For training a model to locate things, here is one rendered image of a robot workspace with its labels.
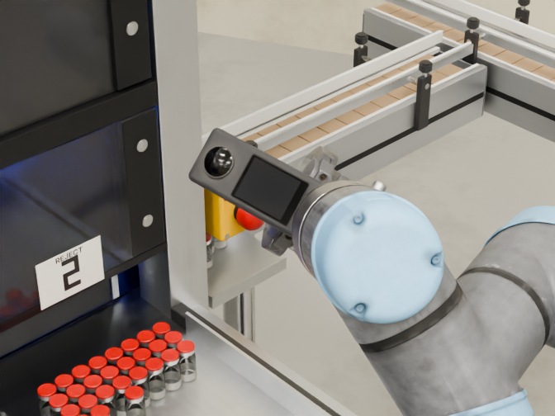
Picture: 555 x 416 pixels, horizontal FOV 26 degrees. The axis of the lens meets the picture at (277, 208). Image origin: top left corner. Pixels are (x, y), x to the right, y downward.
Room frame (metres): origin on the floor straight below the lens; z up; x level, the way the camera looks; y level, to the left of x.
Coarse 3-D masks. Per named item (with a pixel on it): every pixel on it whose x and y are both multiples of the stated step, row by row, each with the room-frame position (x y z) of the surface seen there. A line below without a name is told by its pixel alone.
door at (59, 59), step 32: (0, 0) 1.06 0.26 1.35; (32, 0) 1.08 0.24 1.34; (64, 0) 1.10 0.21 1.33; (96, 0) 1.13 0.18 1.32; (0, 32) 1.05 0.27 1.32; (32, 32) 1.08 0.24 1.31; (64, 32) 1.10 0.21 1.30; (96, 32) 1.13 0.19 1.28; (0, 64) 1.05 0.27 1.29; (32, 64) 1.07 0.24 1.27; (64, 64) 1.10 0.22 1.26; (96, 64) 1.12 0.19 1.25; (0, 96) 1.05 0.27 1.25; (32, 96) 1.07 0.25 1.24; (64, 96) 1.10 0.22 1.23; (96, 96) 1.12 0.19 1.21; (0, 128) 1.04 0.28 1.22
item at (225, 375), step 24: (192, 336) 1.12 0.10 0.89; (216, 336) 1.09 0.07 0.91; (216, 360) 1.09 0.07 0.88; (240, 360) 1.06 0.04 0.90; (192, 384) 1.04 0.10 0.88; (216, 384) 1.04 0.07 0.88; (240, 384) 1.04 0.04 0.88; (264, 384) 1.03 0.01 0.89; (168, 408) 1.00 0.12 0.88; (192, 408) 1.00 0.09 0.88; (216, 408) 1.00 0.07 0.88; (240, 408) 1.00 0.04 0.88; (264, 408) 1.00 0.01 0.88; (288, 408) 1.00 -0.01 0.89; (312, 408) 0.97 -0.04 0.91
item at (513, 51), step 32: (416, 0) 2.02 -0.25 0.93; (448, 0) 1.95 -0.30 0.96; (384, 32) 1.94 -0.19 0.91; (416, 32) 1.88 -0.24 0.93; (448, 32) 1.89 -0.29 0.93; (480, 32) 1.81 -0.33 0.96; (512, 32) 1.88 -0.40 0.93; (544, 32) 1.80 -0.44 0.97; (512, 64) 1.76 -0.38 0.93; (544, 64) 1.72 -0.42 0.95; (512, 96) 1.73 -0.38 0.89; (544, 96) 1.68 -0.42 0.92; (544, 128) 1.68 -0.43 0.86
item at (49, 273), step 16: (96, 240) 1.10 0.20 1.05; (64, 256) 1.07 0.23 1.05; (80, 256) 1.08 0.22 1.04; (96, 256) 1.10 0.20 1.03; (48, 272) 1.05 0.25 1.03; (64, 272) 1.07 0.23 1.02; (80, 272) 1.08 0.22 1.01; (96, 272) 1.09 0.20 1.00; (48, 288) 1.05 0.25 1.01; (80, 288) 1.08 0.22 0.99; (48, 304) 1.05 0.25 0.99
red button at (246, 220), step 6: (240, 210) 1.22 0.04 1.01; (240, 216) 1.21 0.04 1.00; (246, 216) 1.21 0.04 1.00; (252, 216) 1.21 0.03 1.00; (240, 222) 1.21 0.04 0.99; (246, 222) 1.21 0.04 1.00; (252, 222) 1.21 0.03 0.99; (258, 222) 1.22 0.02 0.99; (264, 222) 1.23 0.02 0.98; (246, 228) 1.21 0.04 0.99; (252, 228) 1.21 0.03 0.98; (258, 228) 1.22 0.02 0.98
